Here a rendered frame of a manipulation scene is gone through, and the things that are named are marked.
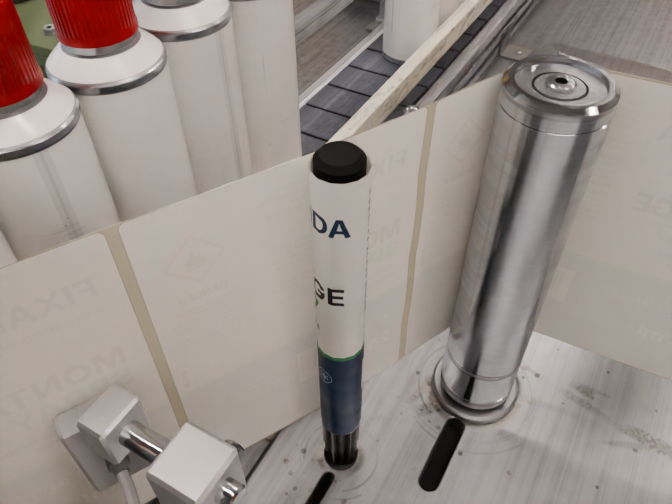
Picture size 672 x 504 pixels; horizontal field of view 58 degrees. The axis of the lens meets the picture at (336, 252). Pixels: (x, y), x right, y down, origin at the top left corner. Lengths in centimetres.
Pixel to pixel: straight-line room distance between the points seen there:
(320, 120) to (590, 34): 41
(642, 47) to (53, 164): 69
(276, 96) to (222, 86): 5
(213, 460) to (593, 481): 21
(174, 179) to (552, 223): 18
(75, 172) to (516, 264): 18
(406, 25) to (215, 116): 29
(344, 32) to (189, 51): 48
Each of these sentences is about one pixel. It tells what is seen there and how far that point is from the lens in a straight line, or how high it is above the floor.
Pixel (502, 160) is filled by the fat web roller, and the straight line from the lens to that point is 22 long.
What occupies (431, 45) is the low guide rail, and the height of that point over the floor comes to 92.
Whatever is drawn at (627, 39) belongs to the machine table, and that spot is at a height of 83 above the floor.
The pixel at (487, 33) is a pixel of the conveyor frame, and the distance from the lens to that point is 68.
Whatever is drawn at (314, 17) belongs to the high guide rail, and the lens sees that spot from 51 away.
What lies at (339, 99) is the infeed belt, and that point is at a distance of 55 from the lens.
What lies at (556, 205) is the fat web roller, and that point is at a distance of 23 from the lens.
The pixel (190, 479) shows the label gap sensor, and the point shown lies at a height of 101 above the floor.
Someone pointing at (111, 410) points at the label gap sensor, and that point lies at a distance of 20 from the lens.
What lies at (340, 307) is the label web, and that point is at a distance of 21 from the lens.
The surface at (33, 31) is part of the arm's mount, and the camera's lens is 70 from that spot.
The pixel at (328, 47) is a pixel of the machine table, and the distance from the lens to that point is 75.
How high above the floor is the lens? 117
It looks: 46 degrees down
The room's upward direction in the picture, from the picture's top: 1 degrees counter-clockwise
